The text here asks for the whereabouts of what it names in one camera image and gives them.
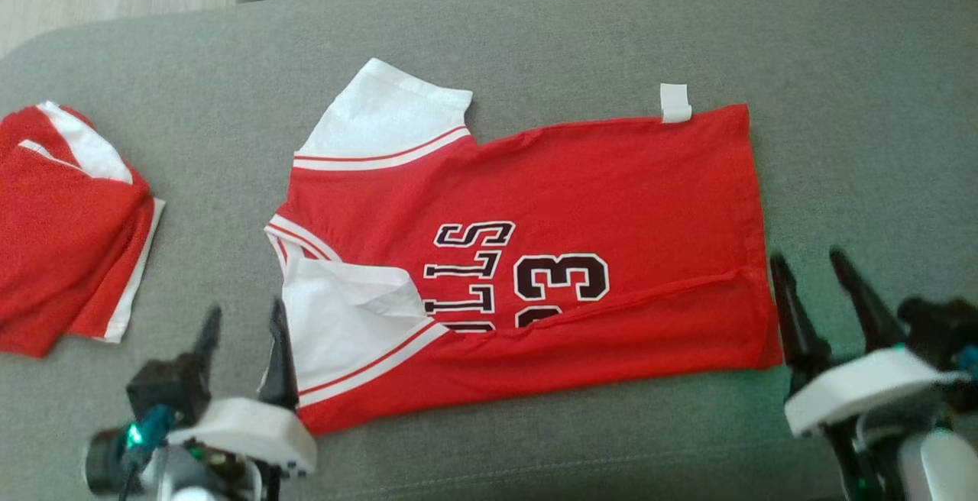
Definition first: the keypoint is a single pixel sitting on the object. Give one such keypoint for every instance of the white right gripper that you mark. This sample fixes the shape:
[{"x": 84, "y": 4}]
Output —
[{"x": 856, "y": 386}]

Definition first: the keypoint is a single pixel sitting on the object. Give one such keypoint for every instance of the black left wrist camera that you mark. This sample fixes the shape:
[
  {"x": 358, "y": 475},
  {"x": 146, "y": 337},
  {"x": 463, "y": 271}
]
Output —
[{"x": 164, "y": 390}]

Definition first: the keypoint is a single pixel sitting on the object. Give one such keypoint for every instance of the grey sofa seat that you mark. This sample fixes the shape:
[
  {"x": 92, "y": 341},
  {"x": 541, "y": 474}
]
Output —
[{"x": 535, "y": 27}]

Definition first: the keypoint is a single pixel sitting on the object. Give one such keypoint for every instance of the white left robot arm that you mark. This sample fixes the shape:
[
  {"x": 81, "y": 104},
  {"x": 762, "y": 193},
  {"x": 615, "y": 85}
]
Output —
[{"x": 191, "y": 495}]

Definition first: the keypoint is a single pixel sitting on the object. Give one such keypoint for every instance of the red white basketball jersey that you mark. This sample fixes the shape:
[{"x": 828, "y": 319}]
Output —
[{"x": 596, "y": 180}]

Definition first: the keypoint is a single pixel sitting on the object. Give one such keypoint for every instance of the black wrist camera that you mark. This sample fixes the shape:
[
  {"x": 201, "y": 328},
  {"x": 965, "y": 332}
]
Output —
[
  {"x": 164, "y": 390},
  {"x": 936, "y": 329}
]

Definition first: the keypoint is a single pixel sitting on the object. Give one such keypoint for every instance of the red white mesh shorts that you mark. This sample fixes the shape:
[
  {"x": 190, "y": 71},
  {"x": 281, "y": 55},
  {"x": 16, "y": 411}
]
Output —
[{"x": 61, "y": 241}]

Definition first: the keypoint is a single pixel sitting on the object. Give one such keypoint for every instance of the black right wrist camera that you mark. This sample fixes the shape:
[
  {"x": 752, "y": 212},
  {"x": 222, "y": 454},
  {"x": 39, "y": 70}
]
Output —
[{"x": 936, "y": 329}]

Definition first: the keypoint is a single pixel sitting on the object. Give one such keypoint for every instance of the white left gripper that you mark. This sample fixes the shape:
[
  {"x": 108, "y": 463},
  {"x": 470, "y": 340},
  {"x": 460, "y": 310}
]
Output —
[{"x": 244, "y": 432}]

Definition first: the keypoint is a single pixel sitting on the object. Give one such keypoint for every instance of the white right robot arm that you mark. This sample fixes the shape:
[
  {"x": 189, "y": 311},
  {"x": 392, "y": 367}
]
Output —
[{"x": 943, "y": 470}]

